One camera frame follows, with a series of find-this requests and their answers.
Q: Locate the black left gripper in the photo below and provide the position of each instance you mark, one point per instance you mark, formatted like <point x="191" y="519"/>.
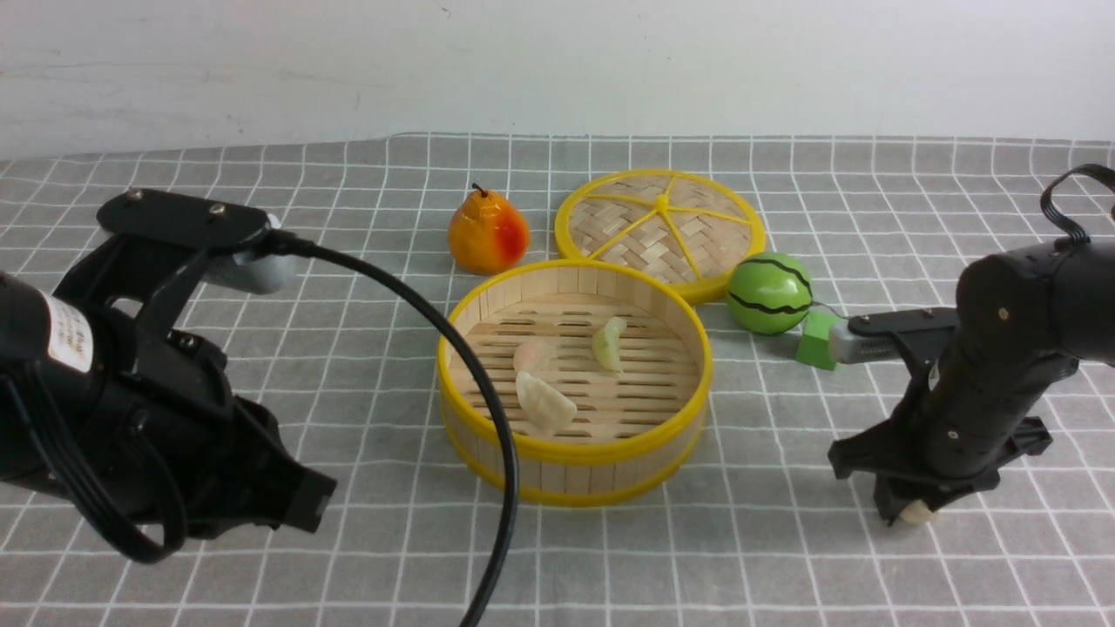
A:
<point x="146" y="427"/>

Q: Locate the yellow rimmed bamboo steamer tray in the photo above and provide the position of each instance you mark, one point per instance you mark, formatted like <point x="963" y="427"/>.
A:
<point x="633" y="430"/>

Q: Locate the green wooden cube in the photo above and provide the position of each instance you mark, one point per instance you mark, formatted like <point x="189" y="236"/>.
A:
<point x="813" y="346"/>

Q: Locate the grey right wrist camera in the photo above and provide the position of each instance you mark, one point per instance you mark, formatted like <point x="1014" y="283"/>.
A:
<point x="916" y="336"/>

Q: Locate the white toy dumpling front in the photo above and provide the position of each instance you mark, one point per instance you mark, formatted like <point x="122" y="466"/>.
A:
<point x="545" y="407"/>

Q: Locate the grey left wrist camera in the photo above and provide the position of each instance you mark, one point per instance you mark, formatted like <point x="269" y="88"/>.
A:
<point x="231" y="234"/>

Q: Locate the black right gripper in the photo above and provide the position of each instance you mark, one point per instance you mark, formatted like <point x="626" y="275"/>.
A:
<point x="961" y="419"/>

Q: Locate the green toy dumpling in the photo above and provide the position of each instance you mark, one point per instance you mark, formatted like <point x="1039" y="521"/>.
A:
<point x="605" y="345"/>

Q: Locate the yellow rimmed woven steamer lid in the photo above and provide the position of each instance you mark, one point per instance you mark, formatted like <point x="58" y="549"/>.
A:
<point x="680" y="228"/>

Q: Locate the green toy watermelon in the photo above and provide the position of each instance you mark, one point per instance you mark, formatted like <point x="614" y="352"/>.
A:
<point x="769" y="293"/>

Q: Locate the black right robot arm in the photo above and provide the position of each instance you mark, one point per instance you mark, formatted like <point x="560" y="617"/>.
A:
<point x="1022" y="321"/>

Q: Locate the pink toy dumpling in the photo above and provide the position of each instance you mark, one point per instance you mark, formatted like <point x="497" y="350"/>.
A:
<point x="534" y="356"/>

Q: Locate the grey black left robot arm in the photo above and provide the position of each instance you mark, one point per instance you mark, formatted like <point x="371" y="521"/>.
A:
<point x="27" y="386"/>

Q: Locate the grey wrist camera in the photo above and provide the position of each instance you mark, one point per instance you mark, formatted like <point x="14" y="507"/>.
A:
<point x="916" y="336"/>
<point x="231" y="234"/>

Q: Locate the white toy dumpling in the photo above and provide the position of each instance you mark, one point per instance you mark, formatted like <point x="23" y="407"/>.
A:
<point x="545" y="407"/>
<point x="917" y="513"/>

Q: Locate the orange toy pear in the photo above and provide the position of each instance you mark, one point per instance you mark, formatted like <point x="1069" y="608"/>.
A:
<point x="487" y="234"/>

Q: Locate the grey checked tablecloth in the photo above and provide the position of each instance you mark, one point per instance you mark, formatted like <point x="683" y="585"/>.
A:
<point x="753" y="531"/>

